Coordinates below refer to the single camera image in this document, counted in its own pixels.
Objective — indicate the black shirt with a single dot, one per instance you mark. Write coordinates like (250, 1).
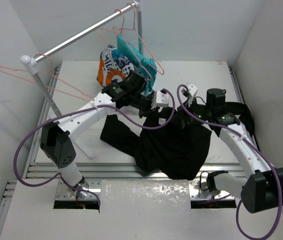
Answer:
(162, 144)

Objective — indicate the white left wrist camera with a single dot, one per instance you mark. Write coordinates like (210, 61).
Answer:
(160, 100)

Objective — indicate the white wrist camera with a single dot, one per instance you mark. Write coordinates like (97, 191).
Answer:
(160, 100)
(190, 91)

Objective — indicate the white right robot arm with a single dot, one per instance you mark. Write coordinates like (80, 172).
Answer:
(262, 187)

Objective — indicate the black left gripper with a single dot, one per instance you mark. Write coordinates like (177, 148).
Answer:
(146, 106)

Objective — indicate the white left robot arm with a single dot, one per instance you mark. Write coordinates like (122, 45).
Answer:
(57, 137)

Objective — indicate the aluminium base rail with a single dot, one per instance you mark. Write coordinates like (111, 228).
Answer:
(109, 163)

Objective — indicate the pink hanger on rack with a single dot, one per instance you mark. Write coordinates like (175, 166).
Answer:
(137, 28)
(116, 32)

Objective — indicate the patterned orange blue shirt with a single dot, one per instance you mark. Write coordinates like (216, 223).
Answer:
(114, 66)

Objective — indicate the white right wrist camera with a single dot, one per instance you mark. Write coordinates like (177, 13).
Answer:
(190, 91)

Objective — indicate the teal shirt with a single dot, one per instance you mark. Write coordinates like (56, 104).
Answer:
(146, 65)

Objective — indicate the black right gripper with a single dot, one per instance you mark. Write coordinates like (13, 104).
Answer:
(181, 112)

